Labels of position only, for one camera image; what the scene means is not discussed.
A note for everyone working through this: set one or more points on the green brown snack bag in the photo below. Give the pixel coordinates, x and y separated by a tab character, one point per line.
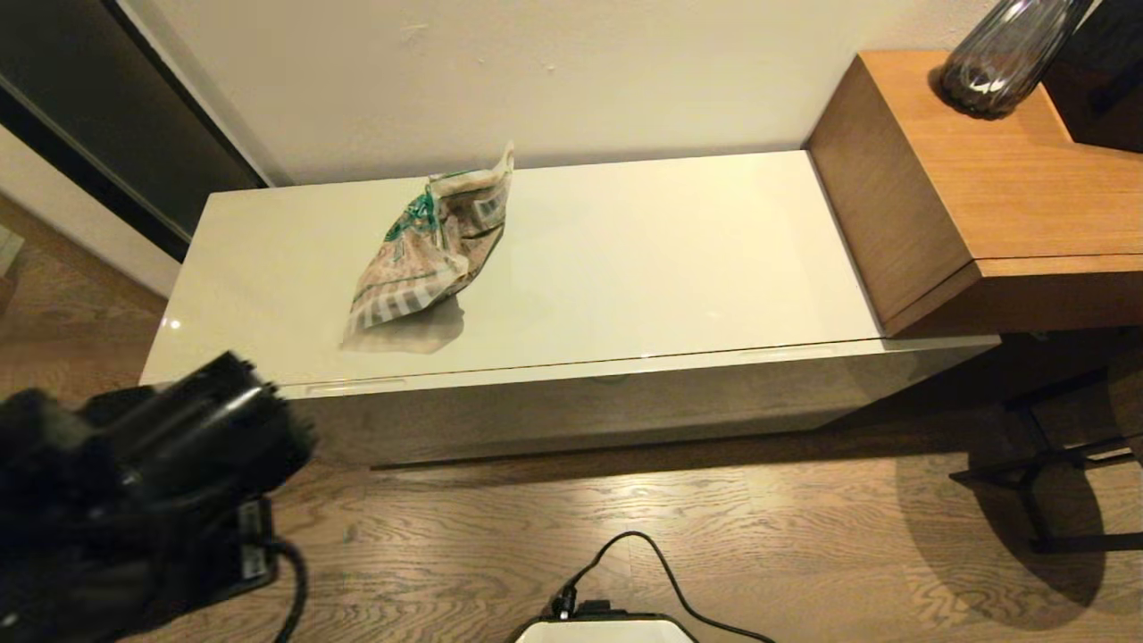
420	259

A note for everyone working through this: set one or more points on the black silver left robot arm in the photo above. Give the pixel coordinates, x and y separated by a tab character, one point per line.
134	491

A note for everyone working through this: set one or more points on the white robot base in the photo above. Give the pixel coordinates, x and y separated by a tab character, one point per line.
598	632

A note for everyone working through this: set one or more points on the beige glossy cabinet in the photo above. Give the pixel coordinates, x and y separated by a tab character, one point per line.
625	268

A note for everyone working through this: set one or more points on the brown wooden desk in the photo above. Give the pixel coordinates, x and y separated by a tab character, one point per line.
1000	196

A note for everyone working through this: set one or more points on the dark ribbed glass vase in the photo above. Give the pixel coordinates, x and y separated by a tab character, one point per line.
1000	62

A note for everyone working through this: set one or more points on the dark sliding door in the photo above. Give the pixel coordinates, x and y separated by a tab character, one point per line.
89	71

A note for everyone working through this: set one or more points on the black box on desk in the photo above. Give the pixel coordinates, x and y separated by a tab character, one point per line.
1103	89

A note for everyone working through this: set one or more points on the black metal stool frame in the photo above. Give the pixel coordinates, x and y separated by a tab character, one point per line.
1036	482

